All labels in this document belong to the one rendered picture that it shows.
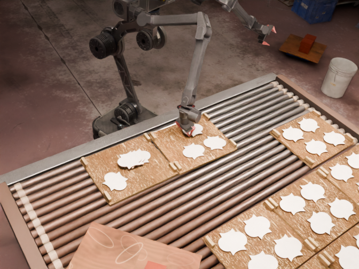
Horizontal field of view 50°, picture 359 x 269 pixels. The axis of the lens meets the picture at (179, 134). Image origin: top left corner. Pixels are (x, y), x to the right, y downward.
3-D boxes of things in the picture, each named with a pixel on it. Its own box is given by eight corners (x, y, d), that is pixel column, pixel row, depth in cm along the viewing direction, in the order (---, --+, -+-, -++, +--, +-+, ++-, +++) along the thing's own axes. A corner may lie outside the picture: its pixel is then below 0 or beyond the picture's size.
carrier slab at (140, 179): (79, 161, 208) (79, 159, 207) (144, 136, 227) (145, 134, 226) (109, 206, 188) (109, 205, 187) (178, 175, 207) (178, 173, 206)
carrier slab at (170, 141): (147, 135, 227) (148, 134, 226) (203, 116, 246) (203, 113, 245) (179, 175, 207) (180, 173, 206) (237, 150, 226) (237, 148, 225)
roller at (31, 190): (13, 197, 192) (10, 191, 189) (278, 88, 285) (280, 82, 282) (16, 204, 189) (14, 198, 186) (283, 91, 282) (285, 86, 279)
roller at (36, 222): (26, 226, 181) (25, 220, 178) (298, 102, 274) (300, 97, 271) (30, 234, 178) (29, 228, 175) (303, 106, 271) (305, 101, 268)
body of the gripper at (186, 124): (184, 116, 227) (183, 107, 222) (194, 125, 222) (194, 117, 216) (175, 121, 225) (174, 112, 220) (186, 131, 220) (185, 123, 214)
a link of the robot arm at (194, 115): (190, 96, 219) (183, 95, 211) (207, 103, 214) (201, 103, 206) (183, 115, 221) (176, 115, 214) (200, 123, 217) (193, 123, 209)
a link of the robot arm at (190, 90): (204, 29, 213) (196, 25, 203) (213, 30, 210) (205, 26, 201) (187, 103, 221) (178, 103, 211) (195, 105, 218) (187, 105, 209)
